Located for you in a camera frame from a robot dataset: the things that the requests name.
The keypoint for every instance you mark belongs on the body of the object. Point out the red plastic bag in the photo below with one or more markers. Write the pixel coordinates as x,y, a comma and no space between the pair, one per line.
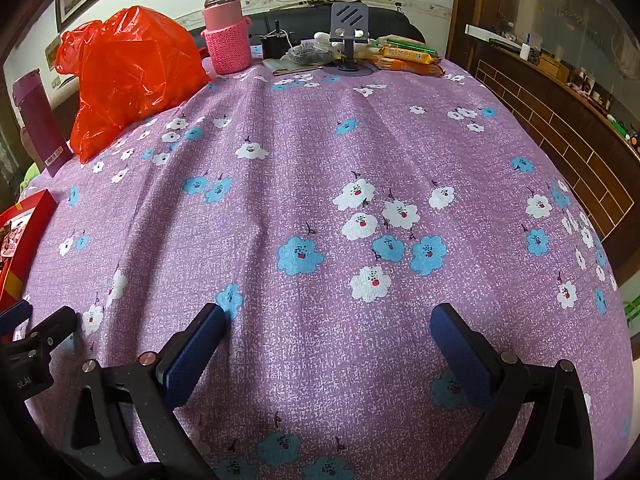
130,75

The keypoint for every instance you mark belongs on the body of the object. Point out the pale yellow packet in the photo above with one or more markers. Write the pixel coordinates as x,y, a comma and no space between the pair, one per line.
372,50

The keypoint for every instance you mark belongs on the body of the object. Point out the maroon rectangular box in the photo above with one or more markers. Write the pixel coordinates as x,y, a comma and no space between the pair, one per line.
40,120

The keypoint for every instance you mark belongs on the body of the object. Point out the purple floral tablecloth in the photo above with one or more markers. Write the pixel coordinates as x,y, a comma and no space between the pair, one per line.
310,170

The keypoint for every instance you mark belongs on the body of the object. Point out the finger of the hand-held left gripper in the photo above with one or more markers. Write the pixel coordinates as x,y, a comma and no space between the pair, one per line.
15,316
55,326

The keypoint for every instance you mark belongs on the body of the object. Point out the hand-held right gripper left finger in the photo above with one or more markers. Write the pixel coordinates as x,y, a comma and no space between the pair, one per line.
200,350

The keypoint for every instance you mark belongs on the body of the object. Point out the red gift box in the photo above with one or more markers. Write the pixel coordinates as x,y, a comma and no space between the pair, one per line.
42,210

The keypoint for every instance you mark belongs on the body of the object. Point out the green plastic object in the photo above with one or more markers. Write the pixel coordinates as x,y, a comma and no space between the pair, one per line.
632,312

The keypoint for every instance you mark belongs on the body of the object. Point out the frosted glass panel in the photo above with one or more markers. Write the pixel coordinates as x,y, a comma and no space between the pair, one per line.
575,5

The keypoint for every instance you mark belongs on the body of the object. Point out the white plush toy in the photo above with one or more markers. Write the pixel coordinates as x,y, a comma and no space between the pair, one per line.
325,39

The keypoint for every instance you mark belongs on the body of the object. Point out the black sofa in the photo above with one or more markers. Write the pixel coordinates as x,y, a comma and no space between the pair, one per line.
310,20

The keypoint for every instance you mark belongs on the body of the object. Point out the thin booklet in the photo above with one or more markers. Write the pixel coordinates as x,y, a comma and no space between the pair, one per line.
287,67

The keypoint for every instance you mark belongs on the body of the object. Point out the small black box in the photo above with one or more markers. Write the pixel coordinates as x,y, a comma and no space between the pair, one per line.
275,42

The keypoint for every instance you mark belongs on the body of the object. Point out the clear bag of items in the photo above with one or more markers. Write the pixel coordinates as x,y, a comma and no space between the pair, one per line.
305,54

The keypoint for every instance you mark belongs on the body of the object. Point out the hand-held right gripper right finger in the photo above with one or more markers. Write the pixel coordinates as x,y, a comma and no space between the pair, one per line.
460,355

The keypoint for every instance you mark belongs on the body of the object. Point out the small white bottle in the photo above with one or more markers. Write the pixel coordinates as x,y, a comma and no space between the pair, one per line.
524,51

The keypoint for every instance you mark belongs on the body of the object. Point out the grey phone stand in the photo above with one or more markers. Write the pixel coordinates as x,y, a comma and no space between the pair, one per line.
350,15

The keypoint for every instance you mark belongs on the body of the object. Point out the wooden brick-pattern counter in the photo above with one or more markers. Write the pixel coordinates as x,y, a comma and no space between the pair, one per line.
550,110

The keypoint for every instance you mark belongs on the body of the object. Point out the green cracker packet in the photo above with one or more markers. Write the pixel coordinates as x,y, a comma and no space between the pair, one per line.
405,41

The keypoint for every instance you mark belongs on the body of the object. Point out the pink knit-sleeved bottle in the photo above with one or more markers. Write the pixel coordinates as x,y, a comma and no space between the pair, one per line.
227,45

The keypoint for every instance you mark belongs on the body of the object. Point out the orange cracker packet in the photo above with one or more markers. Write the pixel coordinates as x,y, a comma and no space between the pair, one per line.
407,54
410,69

